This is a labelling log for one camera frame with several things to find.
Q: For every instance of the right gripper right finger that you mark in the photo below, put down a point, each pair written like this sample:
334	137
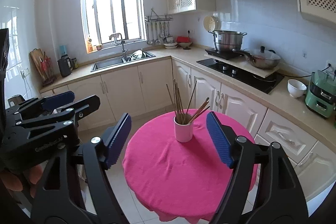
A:
223	138

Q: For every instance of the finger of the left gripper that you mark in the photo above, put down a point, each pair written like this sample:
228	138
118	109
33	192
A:
58	100
76	111

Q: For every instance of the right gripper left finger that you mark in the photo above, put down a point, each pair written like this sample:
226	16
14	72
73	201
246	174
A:
114	139

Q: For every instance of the wooden chopstick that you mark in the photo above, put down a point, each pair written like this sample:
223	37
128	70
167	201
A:
191	97
200	111
199	108
176	99

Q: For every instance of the steel kitchen sink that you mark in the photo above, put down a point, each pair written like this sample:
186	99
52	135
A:
137	55

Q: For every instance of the green kitchen appliance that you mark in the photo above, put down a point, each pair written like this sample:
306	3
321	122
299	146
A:
320	96

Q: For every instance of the left human hand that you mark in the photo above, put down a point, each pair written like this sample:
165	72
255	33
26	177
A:
14	183

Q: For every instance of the pink white utensil cup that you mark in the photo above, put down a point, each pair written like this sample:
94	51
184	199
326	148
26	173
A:
183	132

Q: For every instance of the black electric kettle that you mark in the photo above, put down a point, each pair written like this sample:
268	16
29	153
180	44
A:
65	66

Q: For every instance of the wooden cutting board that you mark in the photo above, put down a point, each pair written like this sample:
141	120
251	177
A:
44	66

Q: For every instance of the chopstick in cup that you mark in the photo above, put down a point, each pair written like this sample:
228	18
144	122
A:
181	113
171	99
178	102

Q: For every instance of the chrome faucet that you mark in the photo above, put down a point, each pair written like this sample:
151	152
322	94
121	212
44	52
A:
119	42

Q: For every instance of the pink round table cloth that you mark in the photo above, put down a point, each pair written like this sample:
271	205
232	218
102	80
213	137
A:
175	179

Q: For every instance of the black gas cooktop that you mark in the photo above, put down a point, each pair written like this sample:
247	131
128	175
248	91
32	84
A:
265	85

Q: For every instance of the cream lower cabinets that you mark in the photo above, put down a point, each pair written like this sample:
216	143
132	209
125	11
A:
138	89

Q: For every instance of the black induction cooker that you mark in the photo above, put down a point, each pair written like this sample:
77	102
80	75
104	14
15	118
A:
227	55

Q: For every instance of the steel wok with lid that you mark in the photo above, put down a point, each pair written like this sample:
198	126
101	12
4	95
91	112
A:
260	58

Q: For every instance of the white bowl on counter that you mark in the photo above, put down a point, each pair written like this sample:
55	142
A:
296	88

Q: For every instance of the steel stock pot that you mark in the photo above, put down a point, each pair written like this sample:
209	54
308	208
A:
227	40

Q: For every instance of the red container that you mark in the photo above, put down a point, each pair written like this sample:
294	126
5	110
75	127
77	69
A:
183	39

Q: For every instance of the stacked white bowls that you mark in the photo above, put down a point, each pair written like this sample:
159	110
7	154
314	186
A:
169	42

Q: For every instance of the hanging utensil rack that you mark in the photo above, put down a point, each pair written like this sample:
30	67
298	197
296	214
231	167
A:
157	28

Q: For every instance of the window with bars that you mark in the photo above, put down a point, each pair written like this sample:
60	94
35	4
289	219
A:
107	22

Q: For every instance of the round white colander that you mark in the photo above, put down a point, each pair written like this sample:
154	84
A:
211	23

